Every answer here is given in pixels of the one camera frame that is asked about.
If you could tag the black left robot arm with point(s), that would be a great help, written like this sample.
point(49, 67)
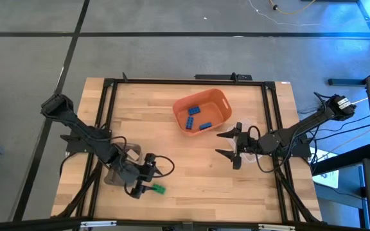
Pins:
point(88, 134)

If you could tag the silver aluminium bracket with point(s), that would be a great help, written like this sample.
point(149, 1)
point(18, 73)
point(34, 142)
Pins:
point(98, 224)
point(276, 227)

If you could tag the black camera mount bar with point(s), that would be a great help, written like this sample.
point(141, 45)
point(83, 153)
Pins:
point(217, 77)

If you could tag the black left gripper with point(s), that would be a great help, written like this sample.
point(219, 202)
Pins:
point(147, 171)

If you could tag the blue toy brick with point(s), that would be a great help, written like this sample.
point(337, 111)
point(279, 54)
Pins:
point(194, 110)
point(189, 122)
point(206, 125)

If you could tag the orange plastic bin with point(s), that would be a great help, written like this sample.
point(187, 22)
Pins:
point(210, 102)

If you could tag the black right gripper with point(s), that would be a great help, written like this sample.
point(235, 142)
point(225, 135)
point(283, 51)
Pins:
point(249, 143)

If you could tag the green toy brick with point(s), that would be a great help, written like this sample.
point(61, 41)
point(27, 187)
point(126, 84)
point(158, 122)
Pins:
point(161, 190)

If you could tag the white paper sheet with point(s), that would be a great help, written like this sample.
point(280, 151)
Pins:
point(331, 179)

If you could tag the grey translucent plastic bin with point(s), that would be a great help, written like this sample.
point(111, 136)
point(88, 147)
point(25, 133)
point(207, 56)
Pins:
point(109, 179)

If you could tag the black aluminium table frame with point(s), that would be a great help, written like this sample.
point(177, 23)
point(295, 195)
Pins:
point(188, 81)

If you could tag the clear plastic bin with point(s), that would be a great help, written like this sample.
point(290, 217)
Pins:
point(250, 158)

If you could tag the black rig crossbeam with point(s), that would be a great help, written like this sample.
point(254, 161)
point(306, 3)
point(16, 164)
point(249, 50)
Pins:
point(43, 224)

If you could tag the black diagonal beam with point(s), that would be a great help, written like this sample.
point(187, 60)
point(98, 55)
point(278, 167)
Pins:
point(342, 158)

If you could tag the black floor beam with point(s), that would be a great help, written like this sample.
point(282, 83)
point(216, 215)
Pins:
point(345, 81)

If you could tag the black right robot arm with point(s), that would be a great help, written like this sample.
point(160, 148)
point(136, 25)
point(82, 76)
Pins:
point(304, 126)

